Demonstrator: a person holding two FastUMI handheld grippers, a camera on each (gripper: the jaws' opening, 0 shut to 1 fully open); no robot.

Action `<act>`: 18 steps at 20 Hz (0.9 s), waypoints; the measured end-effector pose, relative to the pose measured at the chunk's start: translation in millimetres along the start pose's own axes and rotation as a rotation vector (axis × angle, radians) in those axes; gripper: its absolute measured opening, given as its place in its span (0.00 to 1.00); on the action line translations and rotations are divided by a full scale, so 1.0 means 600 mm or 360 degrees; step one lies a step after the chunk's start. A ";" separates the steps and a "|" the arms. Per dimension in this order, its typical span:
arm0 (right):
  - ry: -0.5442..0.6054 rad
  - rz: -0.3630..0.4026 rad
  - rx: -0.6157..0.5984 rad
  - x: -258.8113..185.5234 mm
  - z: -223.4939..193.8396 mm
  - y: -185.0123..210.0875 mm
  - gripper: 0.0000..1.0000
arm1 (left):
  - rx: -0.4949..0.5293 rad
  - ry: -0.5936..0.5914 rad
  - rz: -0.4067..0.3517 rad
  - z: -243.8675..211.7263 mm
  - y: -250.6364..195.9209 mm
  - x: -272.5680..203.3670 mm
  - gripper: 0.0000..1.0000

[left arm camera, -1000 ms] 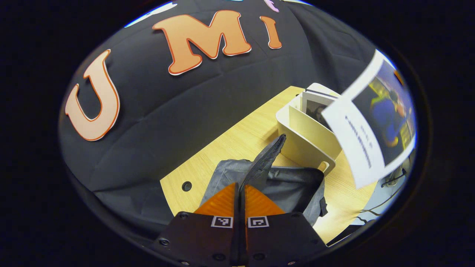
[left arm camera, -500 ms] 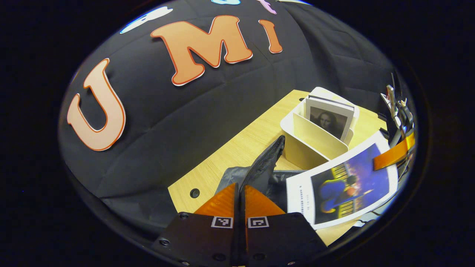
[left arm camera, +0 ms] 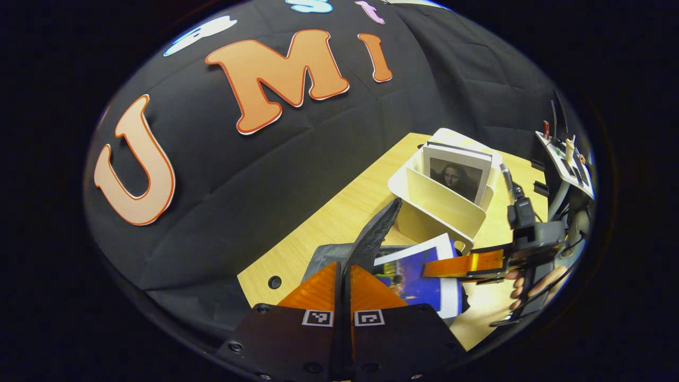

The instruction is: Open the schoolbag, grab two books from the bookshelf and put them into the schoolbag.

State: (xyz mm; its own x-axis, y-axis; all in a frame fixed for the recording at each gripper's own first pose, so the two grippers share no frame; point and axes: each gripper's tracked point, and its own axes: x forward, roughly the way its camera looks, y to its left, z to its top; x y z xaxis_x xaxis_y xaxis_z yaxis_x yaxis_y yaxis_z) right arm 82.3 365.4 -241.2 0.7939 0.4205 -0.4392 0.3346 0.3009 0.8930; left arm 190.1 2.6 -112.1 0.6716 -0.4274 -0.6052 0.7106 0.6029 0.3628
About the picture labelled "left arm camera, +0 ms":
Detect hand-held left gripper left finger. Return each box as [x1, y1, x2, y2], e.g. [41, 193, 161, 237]
[215, 262, 344, 382]

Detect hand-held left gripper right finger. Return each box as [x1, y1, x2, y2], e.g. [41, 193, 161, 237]
[344, 264, 467, 382]

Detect blue cover book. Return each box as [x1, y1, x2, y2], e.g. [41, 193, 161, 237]
[374, 232, 465, 319]

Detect white bookshelf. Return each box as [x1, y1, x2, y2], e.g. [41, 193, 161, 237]
[387, 127, 503, 254]

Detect portrait cover book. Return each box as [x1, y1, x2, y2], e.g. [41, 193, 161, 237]
[422, 141, 494, 206]

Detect white tool rack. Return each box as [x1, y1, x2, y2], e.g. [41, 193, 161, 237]
[535, 130, 595, 201]

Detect black backdrop cloth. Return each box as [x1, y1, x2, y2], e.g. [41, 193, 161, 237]
[82, 0, 563, 329]

